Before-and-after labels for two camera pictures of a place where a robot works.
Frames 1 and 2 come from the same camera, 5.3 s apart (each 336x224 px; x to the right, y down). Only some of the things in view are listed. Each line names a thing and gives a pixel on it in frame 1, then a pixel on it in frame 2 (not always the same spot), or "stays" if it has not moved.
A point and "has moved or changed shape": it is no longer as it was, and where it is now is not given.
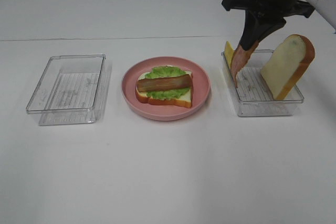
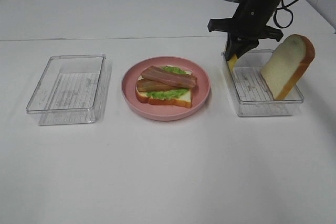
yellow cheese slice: (229, 52) has moved or changed shape
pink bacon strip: (240, 57) -> (164, 75)
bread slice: (284, 70) stays
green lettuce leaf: (165, 71) stays
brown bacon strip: (165, 83) stays
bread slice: (184, 100) stays
